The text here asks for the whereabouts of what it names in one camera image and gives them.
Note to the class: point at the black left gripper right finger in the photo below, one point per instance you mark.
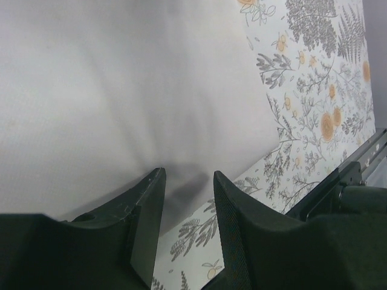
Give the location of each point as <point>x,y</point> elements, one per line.
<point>350,252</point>

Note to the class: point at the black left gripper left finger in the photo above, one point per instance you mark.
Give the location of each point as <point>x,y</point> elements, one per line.
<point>111,247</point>

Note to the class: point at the white t shirt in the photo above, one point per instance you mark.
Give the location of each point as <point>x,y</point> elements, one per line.
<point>96,94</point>

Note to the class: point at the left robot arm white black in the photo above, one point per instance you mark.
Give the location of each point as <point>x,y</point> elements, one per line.
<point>359,196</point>

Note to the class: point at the floral patterned table mat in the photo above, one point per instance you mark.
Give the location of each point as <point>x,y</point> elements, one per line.
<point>312,58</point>

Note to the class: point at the aluminium extrusion rail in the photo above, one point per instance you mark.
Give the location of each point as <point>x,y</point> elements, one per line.
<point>371,153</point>

